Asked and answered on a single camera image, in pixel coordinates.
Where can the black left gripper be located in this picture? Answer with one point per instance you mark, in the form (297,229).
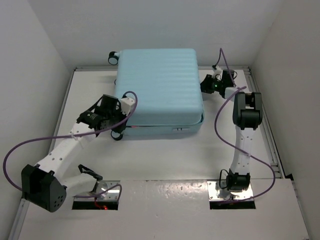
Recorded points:
(119,128)

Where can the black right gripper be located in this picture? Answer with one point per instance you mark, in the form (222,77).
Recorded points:
(205,84)

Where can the light blue suitcase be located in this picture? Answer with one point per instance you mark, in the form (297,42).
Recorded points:
(166,83)

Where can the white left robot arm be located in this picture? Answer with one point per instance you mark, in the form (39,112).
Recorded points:
(43,183)

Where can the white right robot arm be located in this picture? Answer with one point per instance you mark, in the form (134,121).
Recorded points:
(247,115)

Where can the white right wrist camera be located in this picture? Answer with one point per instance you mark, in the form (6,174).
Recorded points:
(217,72)

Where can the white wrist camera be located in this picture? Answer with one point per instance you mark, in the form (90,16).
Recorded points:
(127,105)
(217,72)

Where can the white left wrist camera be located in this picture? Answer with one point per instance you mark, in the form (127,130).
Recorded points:
(127,105)

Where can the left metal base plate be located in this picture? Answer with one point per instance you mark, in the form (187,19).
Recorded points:
(105,191)

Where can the metal base plate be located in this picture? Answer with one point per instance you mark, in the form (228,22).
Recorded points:
(105,191)
(219,193)

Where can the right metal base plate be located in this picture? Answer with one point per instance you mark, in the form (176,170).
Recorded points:
(219,193)

